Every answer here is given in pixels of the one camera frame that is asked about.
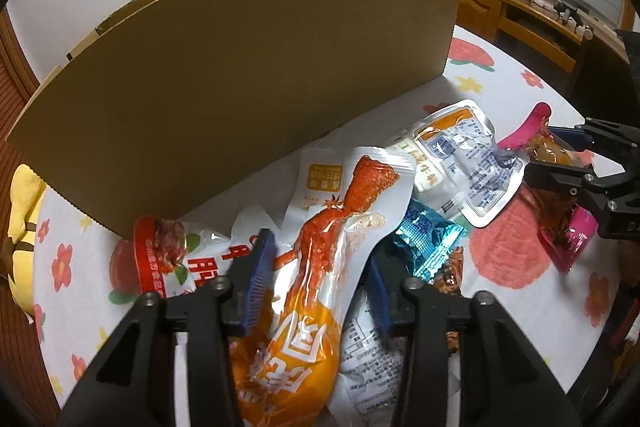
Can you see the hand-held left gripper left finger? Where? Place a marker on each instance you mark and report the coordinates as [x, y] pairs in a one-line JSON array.
[[257, 277]]

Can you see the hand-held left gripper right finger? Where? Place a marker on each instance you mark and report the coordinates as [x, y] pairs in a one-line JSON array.
[[378, 302]]

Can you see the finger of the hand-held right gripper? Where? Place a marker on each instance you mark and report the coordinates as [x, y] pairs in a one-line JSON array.
[[555, 177], [575, 139]]

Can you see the pink snack packet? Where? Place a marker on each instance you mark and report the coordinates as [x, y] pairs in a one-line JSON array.
[[530, 122]]

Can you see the orange and white snack packet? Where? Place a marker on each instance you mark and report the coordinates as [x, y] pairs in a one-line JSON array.
[[320, 232]]

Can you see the blue foil snack packet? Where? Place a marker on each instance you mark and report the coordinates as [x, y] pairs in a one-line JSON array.
[[425, 232]]

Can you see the large brown cardboard box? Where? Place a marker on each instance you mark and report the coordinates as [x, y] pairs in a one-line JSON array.
[[225, 82]]

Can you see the white printed snack packet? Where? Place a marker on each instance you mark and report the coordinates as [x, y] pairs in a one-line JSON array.
[[365, 357]]

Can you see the brown snack packet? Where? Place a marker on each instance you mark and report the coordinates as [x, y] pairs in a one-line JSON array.
[[450, 277]]

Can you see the strawberry print tablecloth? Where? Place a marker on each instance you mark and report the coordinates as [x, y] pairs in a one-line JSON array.
[[505, 247]]

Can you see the silver and orange snack packet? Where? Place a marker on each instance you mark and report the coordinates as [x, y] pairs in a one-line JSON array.
[[470, 157]]

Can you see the red and white snack packet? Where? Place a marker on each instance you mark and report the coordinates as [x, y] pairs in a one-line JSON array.
[[165, 252]]

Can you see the wooden desk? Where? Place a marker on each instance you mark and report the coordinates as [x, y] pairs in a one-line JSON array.
[[520, 22]]

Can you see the black toy figure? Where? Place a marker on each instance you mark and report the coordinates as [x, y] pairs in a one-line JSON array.
[[567, 7]]

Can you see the yellow plush cushion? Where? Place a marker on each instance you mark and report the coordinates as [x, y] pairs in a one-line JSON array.
[[22, 217]]

